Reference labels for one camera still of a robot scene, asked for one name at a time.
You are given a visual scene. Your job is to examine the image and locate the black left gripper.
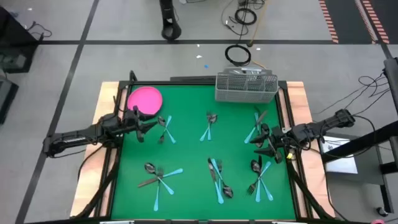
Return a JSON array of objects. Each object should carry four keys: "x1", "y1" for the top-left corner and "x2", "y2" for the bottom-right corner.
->
[{"x1": 124, "y1": 105, "x2": 159, "y2": 144}]

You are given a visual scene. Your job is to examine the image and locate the wooden table board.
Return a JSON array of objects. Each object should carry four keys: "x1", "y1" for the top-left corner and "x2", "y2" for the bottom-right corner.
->
[{"x1": 70, "y1": 81, "x2": 336, "y2": 218}]

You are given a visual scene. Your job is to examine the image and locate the pink round plate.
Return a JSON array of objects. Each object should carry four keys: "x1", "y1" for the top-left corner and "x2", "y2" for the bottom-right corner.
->
[{"x1": 127, "y1": 86, "x2": 164, "y2": 117}]

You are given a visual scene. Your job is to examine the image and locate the black coiled floor cable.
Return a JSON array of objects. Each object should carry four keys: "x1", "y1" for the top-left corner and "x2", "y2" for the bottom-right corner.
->
[
  {"x1": 224, "y1": 44, "x2": 252, "y2": 67},
  {"x1": 233, "y1": 7, "x2": 258, "y2": 26}
]

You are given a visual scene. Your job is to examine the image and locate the white sheet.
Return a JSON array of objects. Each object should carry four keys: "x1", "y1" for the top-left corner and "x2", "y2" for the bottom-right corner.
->
[{"x1": 320, "y1": 136, "x2": 359, "y2": 175}]

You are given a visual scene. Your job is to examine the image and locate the black cabinet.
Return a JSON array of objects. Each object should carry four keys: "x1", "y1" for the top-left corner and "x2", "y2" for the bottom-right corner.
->
[{"x1": 0, "y1": 6, "x2": 40, "y2": 75}]

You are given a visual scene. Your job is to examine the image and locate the black pedestal stand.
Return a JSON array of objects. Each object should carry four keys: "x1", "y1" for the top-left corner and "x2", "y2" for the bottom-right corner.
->
[{"x1": 159, "y1": 0, "x2": 183, "y2": 41}]

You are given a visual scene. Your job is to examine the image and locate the black beam stand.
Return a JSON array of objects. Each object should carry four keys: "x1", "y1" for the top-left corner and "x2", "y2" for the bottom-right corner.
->
[{"x1": 320, "y1": 57, "x2": 398, "y2": 215}]

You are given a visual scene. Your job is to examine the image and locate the grey wire cutlery basket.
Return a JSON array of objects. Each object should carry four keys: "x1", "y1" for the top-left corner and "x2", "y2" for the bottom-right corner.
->
[{"x1": 214, "y1": 67, "x2": 279, "y2": 104}]

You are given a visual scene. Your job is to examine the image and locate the teal spoons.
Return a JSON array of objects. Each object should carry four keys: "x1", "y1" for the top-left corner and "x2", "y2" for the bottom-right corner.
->
[{"x1": 157, "y1": 115, "x2": 173, "y2": 145}]

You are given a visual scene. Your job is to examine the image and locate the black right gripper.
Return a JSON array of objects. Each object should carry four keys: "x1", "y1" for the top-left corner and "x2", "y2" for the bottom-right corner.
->
[{"x1": 250, "y1": 123, "x2": 293, "y2": 165}]

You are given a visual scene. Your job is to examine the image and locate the yellow hanging cable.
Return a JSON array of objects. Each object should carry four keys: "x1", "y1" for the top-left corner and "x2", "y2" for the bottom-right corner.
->
[{"x1": 248, "y1": 0, "x2": 269, "y2": 48}]

